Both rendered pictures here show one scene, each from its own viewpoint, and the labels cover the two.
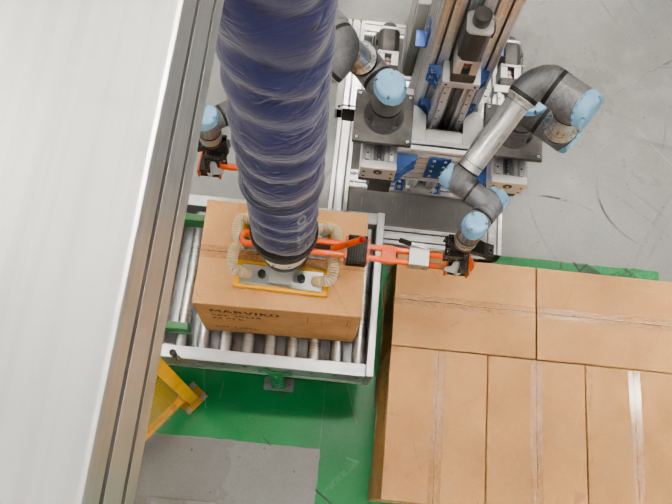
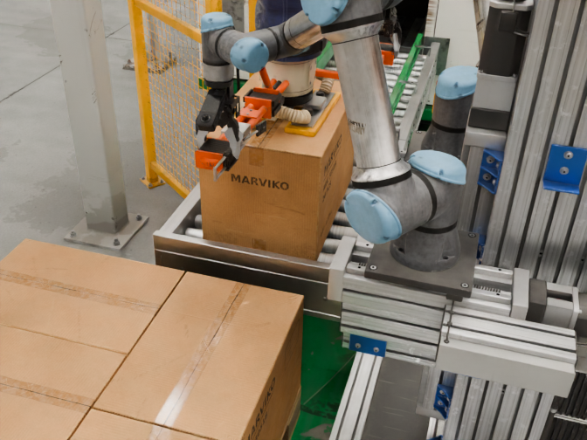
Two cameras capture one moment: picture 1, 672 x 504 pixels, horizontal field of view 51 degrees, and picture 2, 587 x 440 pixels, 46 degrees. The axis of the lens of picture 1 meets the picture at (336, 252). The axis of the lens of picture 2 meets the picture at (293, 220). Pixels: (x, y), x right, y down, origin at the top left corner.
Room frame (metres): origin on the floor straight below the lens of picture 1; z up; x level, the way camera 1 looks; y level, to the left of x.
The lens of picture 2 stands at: (1.53, -1.86, 1.92)
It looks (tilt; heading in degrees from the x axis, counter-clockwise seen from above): 33 degrees down; 108
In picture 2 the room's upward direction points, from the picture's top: 2 degrees clockwise
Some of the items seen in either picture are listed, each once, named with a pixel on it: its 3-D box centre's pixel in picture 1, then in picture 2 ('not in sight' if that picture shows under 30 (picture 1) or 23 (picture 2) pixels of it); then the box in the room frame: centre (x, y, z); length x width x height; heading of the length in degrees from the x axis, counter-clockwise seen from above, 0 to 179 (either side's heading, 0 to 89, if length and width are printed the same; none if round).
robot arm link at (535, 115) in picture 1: (528, 109); (432, 186); (1.42, -0.61, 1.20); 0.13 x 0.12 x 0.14; 58
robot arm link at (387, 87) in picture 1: (387, 91); (459, 95); (1.41, -0.10, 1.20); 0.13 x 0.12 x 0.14; 41
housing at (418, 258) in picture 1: (418, 258); (236, 134); (0.85, -0.29, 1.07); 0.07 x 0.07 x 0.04; 1
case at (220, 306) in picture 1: (283, 273); (284, 160); (0.83, 0.19, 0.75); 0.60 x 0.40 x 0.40; 93
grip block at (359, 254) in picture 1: (356, 250); (262, 102); (0.84, -0.07, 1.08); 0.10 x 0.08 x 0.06; 1
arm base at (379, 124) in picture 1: (385, 109); (451, 135); (1.41, -0.11, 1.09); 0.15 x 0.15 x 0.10
